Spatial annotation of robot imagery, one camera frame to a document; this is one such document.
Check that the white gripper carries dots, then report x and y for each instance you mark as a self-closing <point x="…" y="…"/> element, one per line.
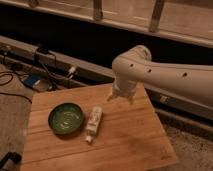
<point x="123" y="88"/>

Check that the white plastic bottle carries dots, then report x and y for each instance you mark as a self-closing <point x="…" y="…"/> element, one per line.
<point x="93" y="123"/>

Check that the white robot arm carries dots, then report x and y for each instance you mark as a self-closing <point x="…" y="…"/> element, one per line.
<point x="190" y="83"/>

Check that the green ceramic bowl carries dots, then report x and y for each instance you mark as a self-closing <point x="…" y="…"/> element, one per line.
<point x="66" y="118"/>

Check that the wooden board table top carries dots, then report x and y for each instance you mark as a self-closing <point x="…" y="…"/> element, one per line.
<point x="130" y="137"/>

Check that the white plug connector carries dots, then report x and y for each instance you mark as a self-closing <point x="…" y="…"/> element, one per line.
<point x="71" y="72"/>

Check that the blue box on floor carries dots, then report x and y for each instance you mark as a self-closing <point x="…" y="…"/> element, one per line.
<point x="31" y="81"/>

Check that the black power adapter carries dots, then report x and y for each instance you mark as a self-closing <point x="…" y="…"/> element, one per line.
<point x="42" y="50"/>

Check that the black object bottom left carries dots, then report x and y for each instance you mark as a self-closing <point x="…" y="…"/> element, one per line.
<point x="13" y="156"/>

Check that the metal window frame rail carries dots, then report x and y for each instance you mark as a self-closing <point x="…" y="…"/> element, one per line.
<point x="189" y="21"/>

